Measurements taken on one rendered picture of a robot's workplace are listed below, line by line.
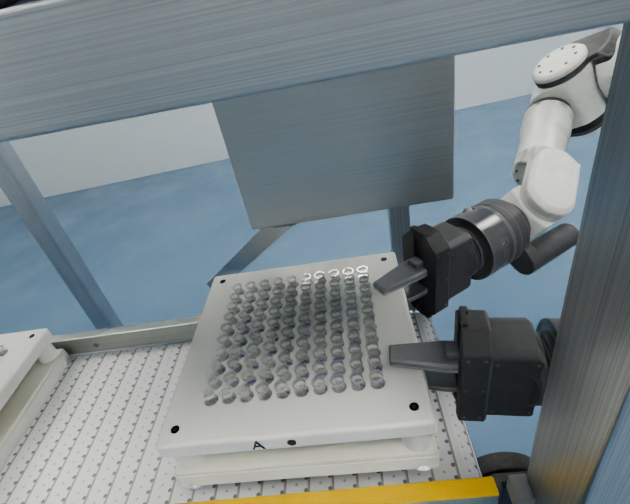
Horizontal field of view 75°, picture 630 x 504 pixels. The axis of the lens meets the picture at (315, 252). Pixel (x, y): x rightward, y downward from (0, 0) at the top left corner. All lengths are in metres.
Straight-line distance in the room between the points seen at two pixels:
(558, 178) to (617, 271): 0.41
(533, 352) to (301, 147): 0.27
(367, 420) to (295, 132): 0.27
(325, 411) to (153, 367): 0.35
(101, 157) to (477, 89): 3.49
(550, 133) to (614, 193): 0.51
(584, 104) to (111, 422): 0.83
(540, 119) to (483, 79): 3.58
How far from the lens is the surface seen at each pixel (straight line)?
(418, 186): 0.44
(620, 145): 0.21
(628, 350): 0.22
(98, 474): 0.60
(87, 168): 4.43
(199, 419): 0.42
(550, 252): 0.61
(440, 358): 0.40
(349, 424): 0.37
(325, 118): 0.40
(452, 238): 0.51
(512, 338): 0.39
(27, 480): 0.66
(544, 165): 0.62
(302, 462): 0.42
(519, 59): 4.42
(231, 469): 0.44
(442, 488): 0.44
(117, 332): 0.71
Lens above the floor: 1.33
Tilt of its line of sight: 34 degrees down
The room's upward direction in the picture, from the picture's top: 13 degrees counter-clockwise
